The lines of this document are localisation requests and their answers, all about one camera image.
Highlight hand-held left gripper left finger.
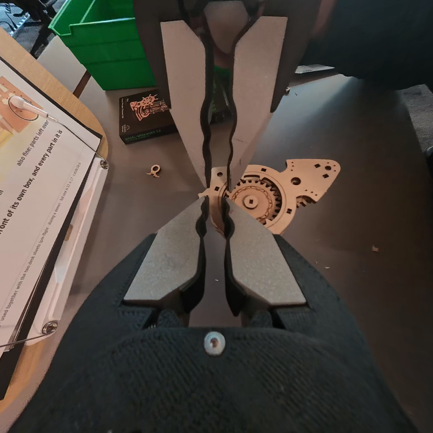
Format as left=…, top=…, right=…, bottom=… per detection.
left=123, top=196, right=208, bottom=315

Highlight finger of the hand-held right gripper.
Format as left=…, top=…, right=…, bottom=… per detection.
left=160, top=20, right=214, bottom=189
left=227, top=15, right=289, bottom=190

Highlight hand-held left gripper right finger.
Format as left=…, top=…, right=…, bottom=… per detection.
left=221, top=197, right=308, bottom=317

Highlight wooden gear model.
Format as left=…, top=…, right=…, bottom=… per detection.
left=232, top=174, right=317, bottom=225

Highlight wooden ring plate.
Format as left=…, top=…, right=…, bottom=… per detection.
left=198, top=159, right=341, bottom=235

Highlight black model kit box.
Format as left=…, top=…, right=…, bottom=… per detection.
left=119, top=68, right=235, bottom=145

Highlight green plastic bin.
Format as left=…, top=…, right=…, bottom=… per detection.
left=48, top=0, right=159, bottom=91

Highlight instruction sheet on stand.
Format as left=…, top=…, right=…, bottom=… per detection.
left=0, top=27, right=111, bottom=406

